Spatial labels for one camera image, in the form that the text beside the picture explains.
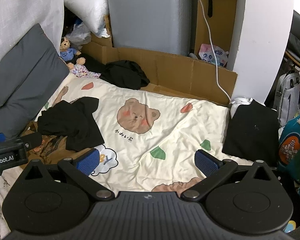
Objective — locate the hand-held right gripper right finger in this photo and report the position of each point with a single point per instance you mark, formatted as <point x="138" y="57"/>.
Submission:
<point x="206" y="162"/>

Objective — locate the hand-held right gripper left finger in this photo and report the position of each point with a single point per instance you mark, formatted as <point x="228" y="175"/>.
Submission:
<point x="86" y="164"/>

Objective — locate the brown garment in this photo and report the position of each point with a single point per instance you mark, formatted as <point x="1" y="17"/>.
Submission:
<point x="52" y="152"/>

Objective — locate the black garment floral lining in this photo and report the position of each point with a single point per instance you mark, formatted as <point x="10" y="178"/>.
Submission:
<point x="65" y="122"/>

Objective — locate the black clothes pile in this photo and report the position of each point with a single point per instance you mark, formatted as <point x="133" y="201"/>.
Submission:
<point x="125" y="75"/>

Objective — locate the white checked blanket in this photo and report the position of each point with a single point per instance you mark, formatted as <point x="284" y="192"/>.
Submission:
<point x="2" y="197"/>

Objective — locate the bear print bedsheet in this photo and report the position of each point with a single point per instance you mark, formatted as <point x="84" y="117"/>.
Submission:
<point x="165" y="130"/>

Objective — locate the folded black garment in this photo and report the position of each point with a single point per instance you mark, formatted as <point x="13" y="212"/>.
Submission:
<point x="252" y="135"/>

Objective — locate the grey pillow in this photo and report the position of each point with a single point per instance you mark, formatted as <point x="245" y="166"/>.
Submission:
<point x="22" y="75"/>

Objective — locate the white cloth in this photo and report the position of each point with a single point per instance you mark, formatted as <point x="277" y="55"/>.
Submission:
<point x="241" y="102"/>

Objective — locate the leaf print cloth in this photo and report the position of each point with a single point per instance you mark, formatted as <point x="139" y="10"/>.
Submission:
<point x="82" y="72"/>

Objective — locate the teal printed bag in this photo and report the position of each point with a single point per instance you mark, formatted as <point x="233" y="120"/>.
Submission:
<point x="292" y="135"/>

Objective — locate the teddy bear toy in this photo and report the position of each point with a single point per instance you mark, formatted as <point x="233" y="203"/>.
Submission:
<point x="66" y="52"/>

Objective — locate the cardboard sheet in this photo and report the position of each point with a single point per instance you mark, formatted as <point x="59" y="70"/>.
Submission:
<point x="177" y="72"/>

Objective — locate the grey backpack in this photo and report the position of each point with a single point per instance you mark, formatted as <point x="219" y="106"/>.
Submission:
<point x="287" y="95"/>

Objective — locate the pink tissue pack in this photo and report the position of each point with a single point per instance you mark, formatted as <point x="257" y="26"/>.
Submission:
<point x="212" y="55"/>

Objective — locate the clear plastic bag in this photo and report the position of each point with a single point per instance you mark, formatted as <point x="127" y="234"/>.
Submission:
<point x="77" y="35"/>

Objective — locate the cardboard box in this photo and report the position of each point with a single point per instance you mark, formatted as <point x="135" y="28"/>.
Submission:
<point x="103" y="38"/>

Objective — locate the white curtain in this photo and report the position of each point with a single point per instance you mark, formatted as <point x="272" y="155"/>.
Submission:
<point x="20" y="10"/>

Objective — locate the white pillow in plastic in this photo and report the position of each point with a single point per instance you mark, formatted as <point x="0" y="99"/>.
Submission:
<point x="90" y="7"/>

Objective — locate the dark grey chair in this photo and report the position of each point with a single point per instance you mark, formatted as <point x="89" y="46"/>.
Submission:
<point x="298" y="37"/>

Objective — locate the grey plastic-wrapped mattress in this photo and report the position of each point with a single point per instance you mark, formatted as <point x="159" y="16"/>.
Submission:
<point x="150" y="17"/>

